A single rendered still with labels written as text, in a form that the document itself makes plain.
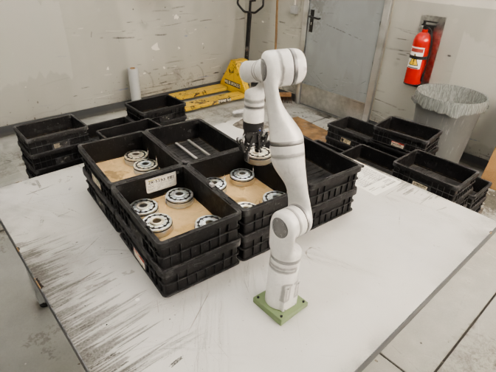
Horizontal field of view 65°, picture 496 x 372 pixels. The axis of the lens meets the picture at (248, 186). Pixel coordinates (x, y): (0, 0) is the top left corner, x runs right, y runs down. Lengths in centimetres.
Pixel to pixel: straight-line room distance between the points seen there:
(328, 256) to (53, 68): 367
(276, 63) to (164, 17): 406
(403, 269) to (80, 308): 109
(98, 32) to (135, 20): 44
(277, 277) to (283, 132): 43
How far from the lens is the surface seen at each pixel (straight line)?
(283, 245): 110
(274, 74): 100
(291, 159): 103
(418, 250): 164
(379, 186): 199
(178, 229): 137
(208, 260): 131
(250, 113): 136
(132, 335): 124
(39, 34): 448
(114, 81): 482
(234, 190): 157
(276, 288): 120
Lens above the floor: 166
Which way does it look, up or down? 31 degrees down
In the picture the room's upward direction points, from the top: 2 degrees clockwise
